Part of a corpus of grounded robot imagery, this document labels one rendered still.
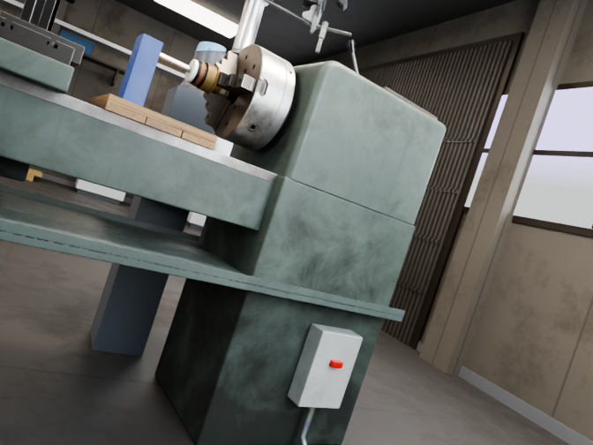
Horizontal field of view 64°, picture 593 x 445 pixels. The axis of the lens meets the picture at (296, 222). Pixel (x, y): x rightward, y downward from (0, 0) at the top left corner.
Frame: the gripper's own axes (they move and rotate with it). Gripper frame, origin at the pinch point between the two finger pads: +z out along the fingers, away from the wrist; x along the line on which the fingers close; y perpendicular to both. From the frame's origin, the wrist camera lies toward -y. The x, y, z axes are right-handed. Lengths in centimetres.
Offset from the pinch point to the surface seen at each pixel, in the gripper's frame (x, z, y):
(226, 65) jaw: 18.5, 27.1, 20.8
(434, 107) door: -287, -87, -94
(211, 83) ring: 25.7, 35.8, 21.4
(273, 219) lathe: 24, 69, -9
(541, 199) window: -171, -4, -166
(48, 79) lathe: 65, 56, 44
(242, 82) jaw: 30.5, 34.2, 11.3
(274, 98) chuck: 26.0, 34.7, 1.5
